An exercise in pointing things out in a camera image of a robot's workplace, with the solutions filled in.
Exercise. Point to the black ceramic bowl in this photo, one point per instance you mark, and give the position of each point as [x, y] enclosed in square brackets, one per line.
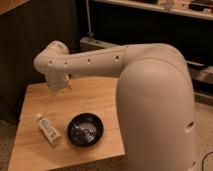
[85, 130]

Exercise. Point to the white labelled bottle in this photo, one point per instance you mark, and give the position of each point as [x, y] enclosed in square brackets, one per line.
[49, 131]

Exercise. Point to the metal pole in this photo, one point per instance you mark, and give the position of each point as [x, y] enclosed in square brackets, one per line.
[90, 32]

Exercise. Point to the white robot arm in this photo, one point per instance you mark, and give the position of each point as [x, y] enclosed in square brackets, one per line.
[154, 98]

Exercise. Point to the wooden shelf with items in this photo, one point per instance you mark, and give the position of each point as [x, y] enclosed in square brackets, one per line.
[178, 7]

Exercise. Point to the wooden table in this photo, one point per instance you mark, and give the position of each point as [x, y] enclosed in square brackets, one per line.
[31, 150]

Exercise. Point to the grey metal beam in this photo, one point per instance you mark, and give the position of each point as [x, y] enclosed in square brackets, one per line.
[198, 71]

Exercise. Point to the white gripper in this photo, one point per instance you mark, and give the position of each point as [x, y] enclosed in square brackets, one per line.
[57, 82]

